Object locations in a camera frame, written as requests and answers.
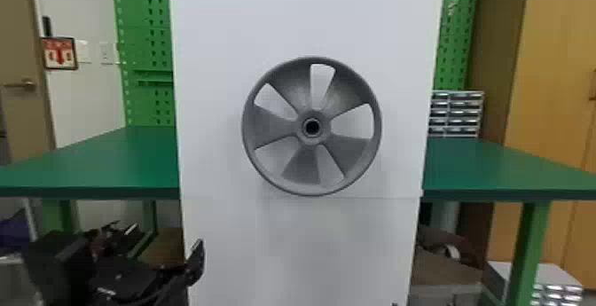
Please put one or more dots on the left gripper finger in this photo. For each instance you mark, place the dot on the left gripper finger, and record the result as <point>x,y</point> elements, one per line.
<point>122,235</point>
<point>196,259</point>

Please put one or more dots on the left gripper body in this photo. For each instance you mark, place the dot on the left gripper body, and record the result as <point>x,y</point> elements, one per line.
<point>135,282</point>

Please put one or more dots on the grey wheel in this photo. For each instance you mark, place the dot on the grey wheel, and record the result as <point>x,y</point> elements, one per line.
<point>279,128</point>

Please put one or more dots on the white panel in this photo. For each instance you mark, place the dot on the white panel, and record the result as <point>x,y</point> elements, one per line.
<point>223,112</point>

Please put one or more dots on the brown door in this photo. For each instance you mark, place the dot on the brown door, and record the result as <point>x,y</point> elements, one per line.
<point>21,42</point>

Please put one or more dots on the white drawer cabinet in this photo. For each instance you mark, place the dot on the white drawer cabinet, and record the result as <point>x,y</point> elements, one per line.
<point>556,295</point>
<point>456,112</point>

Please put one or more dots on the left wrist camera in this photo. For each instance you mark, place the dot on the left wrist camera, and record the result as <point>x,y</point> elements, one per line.
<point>58,266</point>

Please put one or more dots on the white wall switch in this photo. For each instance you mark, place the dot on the white wall switch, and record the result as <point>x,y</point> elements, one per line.
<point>83,50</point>

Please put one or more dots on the red wall sign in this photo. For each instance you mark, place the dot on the red wall sign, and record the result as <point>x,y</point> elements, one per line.
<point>59,53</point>

